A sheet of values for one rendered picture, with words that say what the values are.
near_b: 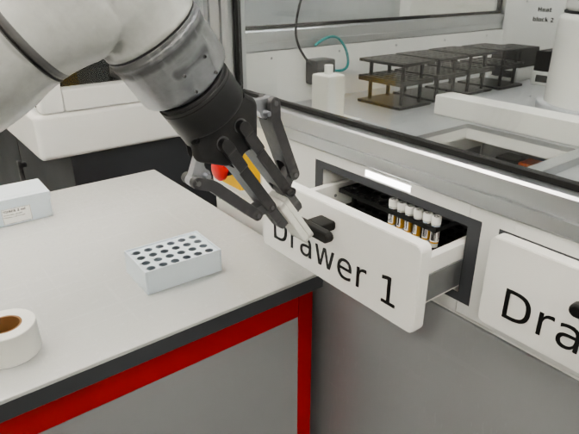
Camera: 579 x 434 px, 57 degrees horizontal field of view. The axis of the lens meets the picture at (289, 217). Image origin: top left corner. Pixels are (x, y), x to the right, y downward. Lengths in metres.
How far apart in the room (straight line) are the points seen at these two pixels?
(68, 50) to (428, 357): 0.58
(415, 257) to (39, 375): 0.45
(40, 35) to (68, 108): 0.89
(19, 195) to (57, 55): 0.70
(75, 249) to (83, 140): 0.42
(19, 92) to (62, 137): 0.88
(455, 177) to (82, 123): 0.92
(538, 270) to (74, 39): 0.48
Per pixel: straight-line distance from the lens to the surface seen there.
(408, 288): 0.60
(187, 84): 0.47
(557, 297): 0.61
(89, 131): 1.35
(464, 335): 0.72
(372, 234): 0.62
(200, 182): 0.53
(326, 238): 0.62
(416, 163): 0.68
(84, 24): 0.44
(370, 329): 0.85
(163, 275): 0.81
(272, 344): 0.87
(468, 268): 0.68
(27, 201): 1.12
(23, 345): 0.73
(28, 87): 0.46
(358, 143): 0.75
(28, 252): 1.01
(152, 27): 0.45
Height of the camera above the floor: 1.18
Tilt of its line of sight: 24 degrees down
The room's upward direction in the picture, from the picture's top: straight up
